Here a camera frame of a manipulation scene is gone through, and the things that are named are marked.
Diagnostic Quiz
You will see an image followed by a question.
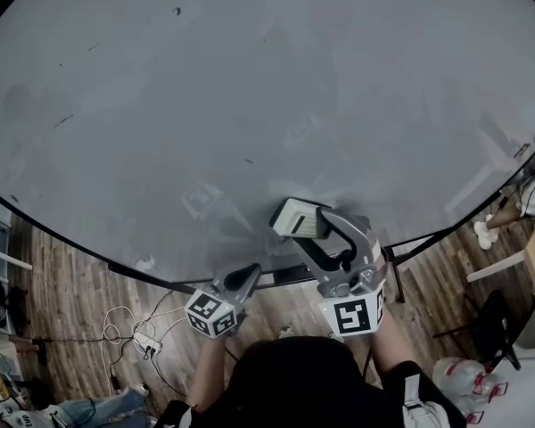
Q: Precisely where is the clear plastic bottles pack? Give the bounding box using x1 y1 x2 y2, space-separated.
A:
431 356 510 424

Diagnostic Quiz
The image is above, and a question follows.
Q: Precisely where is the white cabinet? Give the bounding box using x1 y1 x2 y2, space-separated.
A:
0 192 34 285

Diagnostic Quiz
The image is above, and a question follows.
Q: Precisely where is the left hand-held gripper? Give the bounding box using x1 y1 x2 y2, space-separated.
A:
184 262 263 341

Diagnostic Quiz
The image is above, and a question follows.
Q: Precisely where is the black whiteboard tray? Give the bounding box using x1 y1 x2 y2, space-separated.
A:
253 263 318 290

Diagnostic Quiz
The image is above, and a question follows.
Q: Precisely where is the person's black clothing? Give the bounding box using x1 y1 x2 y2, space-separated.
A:
153 335 468 428

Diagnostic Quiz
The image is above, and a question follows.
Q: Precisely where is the white cable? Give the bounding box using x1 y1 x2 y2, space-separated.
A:
101 304 189 396

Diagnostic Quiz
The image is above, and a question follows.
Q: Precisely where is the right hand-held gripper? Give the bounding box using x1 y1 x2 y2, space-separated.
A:
292 206 387 339

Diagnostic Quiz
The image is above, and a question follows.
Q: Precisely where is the large grey whiteboard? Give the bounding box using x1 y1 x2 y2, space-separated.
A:
0 0 535 296

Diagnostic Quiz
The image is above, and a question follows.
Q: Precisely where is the person's left forearm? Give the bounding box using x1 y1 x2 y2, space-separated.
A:
185 335 234 415

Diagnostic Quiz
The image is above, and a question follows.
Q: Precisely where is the black whiteboard stand leg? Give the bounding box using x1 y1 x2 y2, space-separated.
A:
381 232 436 305

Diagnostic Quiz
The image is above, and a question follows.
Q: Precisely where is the white whiteboard eraser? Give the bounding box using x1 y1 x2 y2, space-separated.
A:
268 197 335 241

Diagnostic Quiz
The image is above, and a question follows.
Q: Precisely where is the black chair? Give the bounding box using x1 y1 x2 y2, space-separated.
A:
432 289 535 372

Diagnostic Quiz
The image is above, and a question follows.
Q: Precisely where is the person's right forearm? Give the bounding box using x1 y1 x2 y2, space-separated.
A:
368 323 425 390

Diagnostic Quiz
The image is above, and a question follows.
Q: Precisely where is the white power strip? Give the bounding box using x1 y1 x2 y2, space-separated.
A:
132 330 164 357

